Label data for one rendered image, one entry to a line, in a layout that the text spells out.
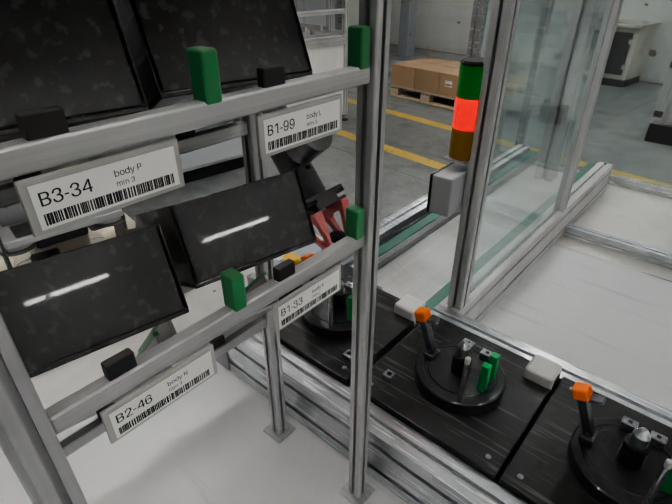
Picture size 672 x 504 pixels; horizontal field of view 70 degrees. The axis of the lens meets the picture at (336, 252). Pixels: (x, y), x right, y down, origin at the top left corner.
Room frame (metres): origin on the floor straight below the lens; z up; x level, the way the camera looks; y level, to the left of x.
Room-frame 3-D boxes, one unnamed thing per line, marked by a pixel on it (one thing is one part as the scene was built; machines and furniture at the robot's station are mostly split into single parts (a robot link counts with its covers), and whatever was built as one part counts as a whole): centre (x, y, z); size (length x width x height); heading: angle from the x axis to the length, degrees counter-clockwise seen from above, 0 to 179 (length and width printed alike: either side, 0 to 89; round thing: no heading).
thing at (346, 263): (0.72, -0.01, 1.11); 0.08 x 0.04 x 0.07; 49
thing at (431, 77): (6.51, -1.43, 0.20); 1.20 x 0.80 x 0.41; 41
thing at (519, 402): (0.56, -0.20, 1.01); 0.24 x 0.24 x 0.13; 49
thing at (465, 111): (0.79, -0.22, 1.33); 0.05 x 0.05 x 0.05
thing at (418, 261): (0.93, -0.22, 0.91); 0.84 x 0.28 x 0.10; 139
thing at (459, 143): (0.79, -0.22, 1.28); 0.05 x 0.05 x 0.05
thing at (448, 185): (0.79, -0.22, 1.29); 0.12 x 0.05 x 0.25; 139
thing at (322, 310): (0.72, 0.00, 0.98); 0.14 x 0.14 x 0.02
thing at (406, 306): (0.73, -0.14, 0.97); 0.05 x 0.05 x 0.04; 49
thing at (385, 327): (0.72, 0.00, 0.96); 0.24 x 0.24 x 0.02; 49
